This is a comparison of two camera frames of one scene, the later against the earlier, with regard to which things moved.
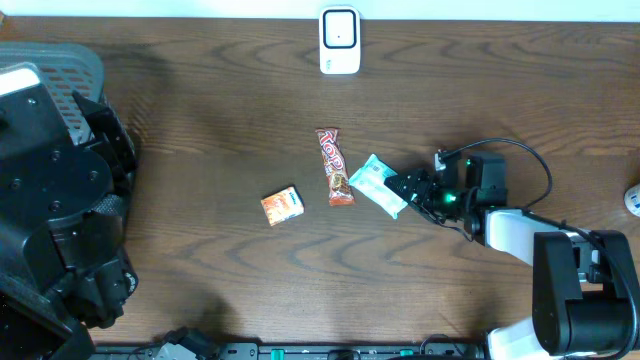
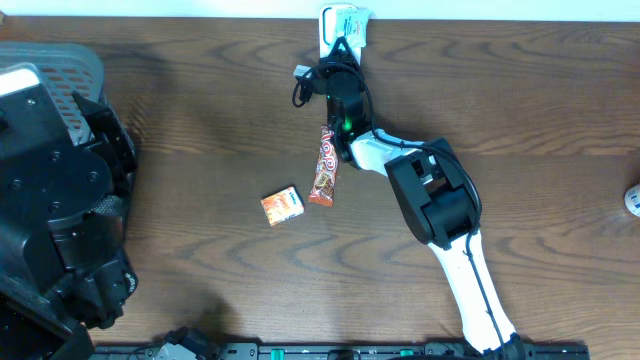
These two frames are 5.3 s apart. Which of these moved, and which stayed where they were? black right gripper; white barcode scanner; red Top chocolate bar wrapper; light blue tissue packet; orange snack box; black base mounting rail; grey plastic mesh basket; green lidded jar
Moved: black right gripper; red Top chocolate bar wrapper; light blue tissue packet
Stayed: green lidded jar; orange snack box; grey plastic mesh basket; black base mounting rail; white barcode scanner
